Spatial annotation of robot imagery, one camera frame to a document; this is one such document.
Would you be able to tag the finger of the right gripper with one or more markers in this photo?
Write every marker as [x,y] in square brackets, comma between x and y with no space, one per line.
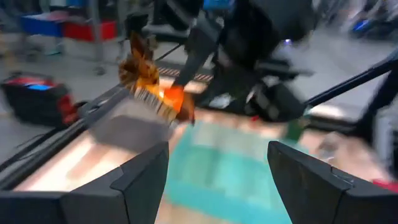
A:
[196,59]

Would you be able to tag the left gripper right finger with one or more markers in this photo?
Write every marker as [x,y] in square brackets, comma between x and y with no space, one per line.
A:
[326,202]

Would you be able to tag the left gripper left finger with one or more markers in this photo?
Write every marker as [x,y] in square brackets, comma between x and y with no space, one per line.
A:
[93,205]

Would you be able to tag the orange brown spice packet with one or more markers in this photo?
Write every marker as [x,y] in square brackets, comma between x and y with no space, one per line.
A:
[146,74]

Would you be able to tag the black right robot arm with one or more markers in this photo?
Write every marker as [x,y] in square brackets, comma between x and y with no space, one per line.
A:
[280,105]

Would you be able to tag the grey desk with striped edge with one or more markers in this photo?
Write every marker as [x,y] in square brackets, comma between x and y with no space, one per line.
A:
[174,72]

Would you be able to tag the grey plastic bin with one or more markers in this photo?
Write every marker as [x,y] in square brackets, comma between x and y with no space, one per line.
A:
[130,127]

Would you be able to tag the metal rolling cart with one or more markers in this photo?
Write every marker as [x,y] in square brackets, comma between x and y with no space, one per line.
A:
[96,53]

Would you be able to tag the green translucent mat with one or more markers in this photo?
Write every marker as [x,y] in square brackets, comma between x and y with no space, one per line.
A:
[217,161]

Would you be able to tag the red storage bin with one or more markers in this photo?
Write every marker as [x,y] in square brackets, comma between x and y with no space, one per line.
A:
[87,31]

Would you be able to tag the red and black toolbox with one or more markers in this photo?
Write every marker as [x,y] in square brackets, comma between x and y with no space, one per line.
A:
[34,102]

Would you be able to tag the blue storage bin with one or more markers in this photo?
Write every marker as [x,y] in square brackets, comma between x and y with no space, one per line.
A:
[40,26]

